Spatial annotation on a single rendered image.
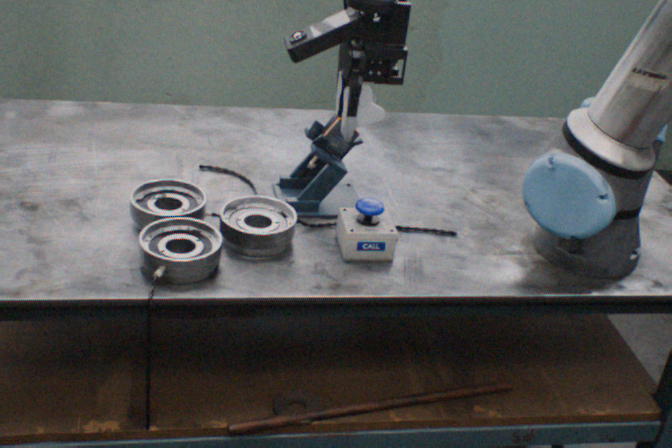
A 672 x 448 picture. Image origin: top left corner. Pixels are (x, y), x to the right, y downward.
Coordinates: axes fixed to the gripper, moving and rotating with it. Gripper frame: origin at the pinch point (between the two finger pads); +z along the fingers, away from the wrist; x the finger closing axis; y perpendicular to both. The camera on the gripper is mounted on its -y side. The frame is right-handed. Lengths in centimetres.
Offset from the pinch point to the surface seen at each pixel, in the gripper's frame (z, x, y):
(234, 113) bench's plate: 12.1, 32.4, -12.2
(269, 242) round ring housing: 9.4, -15.9, -12.0
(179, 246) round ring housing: 10.5, -15.0, -23.8
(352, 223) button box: 7.7, -14.0, -0.4
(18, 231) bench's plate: 12.0, -8.4, -44.7
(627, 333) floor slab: 92, 66, 107
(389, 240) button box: 8.8, -16.8, 4.4
